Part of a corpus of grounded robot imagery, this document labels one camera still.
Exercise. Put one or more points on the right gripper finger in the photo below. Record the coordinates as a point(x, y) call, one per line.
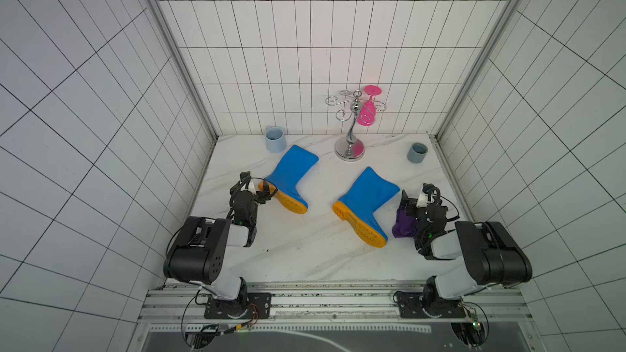
point(431, 191)
point(406, 202)

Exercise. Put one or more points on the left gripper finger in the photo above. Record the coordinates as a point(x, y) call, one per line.
point(265, 193)
point(245, 179)

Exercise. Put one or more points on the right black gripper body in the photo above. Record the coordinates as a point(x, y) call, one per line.
point(418, 217)

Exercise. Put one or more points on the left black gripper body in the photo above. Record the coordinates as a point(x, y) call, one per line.
point(249, 193)

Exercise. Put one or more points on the purple cloth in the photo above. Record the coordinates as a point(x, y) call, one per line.
point(406, 223)

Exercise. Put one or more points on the blue rubber boot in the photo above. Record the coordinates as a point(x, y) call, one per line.
point(292, 167)
point(367, 194)

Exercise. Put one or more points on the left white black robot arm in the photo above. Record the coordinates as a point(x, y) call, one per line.
point(197, 252)

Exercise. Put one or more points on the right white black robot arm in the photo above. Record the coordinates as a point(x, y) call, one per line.
point(490, 255)

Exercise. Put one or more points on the grey-teal cup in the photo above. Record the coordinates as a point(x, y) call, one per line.
point(417, 153)

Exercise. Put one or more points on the light blue mug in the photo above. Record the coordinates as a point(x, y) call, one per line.
point(275, 139)

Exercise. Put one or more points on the chrome glass holder stand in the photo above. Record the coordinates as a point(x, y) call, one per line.
point(350, 148)

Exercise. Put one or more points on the pink wine glass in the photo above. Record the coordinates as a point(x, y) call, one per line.
point(368, 112)

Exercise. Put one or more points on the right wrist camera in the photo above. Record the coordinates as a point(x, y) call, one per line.
point(422, 200)

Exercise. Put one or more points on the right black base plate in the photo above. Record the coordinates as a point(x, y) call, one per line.
point(416, 306)

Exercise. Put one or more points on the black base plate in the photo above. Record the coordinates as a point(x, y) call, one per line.
point(416, 306)
point(237, 305)

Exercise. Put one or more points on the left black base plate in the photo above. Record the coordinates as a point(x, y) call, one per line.
point(237, 305)

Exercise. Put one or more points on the aluminium mounting rail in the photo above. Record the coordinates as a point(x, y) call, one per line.
point(326, 306)

